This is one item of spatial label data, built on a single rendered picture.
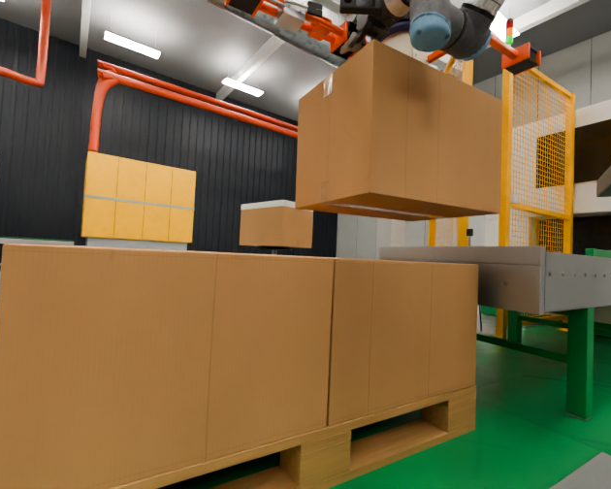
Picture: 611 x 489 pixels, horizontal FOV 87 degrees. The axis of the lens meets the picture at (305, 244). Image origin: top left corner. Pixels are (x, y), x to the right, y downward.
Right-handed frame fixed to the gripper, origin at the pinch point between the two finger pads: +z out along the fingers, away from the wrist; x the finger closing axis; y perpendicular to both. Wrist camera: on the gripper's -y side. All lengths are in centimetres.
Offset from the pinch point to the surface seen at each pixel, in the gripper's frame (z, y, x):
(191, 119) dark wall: 1053, 158, 382
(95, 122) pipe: 736, -97, 197
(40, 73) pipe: 787, -202, 294
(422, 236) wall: 669, 881, 21
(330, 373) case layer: -18, -13, -97
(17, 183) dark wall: 1019, -268, 88
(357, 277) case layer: -19, -6, -75
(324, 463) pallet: -18, -14, -118
